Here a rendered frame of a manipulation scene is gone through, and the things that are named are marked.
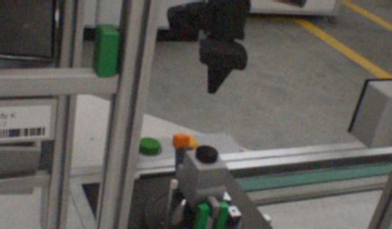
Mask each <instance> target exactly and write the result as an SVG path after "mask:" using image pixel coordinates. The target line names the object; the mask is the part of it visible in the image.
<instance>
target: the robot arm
mask: <svg viewBox="0 0 392 229"><path fill-rule="evenodd" d="M271 1H276V2H278V3H281V4H286V5H292V6H295V7H300V8H303V7H304V5H306V2H307V0H271ZM250 10H251V0H203V1H199V2H191V3H188V4H182V5H175V6H172V7H169V8H168V9H167V21H168V23H169V29H170V30H171V35H172V36H173V37H178V36H180V35H182V34H188V33H191V32H196V31H199V30H201V31H203V35H206V39H199V45H200V46H201V47H199V61H200V62H201V64H203V65H207V92H208V93H209V94H215V93H216V92H217V90H218V89H219V87H220V86H221V84H223V82H225V80H226V78H227V77H228V76H229V74H231V72H232V71H233V70H240V71H243V70H245V69H246V64H247V58H248V57H247V51H246V49H245V48H244V47H243V45H242V44H240V43H238V42H235V39H239V40H242V41H244V39H245V35H246V32H245V30H244V29H245V27H246V19H247V12H250Z"/></svg>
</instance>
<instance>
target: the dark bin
mask: <svg viewBox="0 0 392 229"><path fill-rule="evenodd" d="M57 11H58V0H0V54H2V55H0V64H12V65H50V64H54V63H55V57H56V26H57Z"/></svg>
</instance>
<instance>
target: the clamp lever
mask: <svg viewBox="0 0 392 229"><path fill-rule="evenodd" d="M173 147H174V148H175V179H176V174H177V167H178V166H179V165H180V164H183V162H184V158H185V152H186V151H192V150H193V147H191V146H189V135H187V134H173Z"/></svg>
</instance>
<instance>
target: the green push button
mask: <svg viewBox="0 0 392 229"><path fill-rule="evenodd" d="M160 149H161V144H160V143H159V142H158V141H157V140H156V139H155V138H153V137H143V138H141V140H140V144H139V151H140V152H143V153H144V154H157V153H158V152H159V151H160Z"/></svg>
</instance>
